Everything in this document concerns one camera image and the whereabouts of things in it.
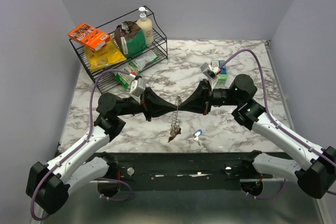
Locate yellow chips bag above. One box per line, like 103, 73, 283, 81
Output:
84, 35, 126, 71

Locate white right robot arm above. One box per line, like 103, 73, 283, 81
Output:
179, 74, 335, 199

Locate blue tagged key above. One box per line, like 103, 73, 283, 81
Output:
192, 129, 203, 146

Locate orange snack box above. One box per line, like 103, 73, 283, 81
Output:
68, 23, 110, 52

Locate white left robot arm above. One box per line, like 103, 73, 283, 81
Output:
26, 88, 177, 221

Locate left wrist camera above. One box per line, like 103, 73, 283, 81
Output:
130, 76, 146, 97

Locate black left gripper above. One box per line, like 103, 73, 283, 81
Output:
116, 87, 177, 121

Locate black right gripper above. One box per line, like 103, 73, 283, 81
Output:
178, 78, 242, 115

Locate cream pump lotion bottle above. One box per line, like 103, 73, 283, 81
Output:
136, 6, 154, 45

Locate metal disc with key rings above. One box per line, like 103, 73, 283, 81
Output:
168, 96, 182, 142

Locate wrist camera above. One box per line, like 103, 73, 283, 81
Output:
201, 63, 221, 80
130, 76, 146, 97

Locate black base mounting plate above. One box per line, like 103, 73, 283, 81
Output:
89, 151, 272, 193

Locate brown and green bag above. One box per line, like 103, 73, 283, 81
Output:
114, 21, 146, 59

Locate blue green small box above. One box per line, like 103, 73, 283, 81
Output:
212, 59, 227, 88

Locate green white snack packet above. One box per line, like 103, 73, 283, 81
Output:
114, 50, 159, 89

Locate black wire shelf rack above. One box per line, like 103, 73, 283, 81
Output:
68, 7, 167, 93

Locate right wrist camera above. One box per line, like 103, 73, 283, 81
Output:
201, 63, 221, 80

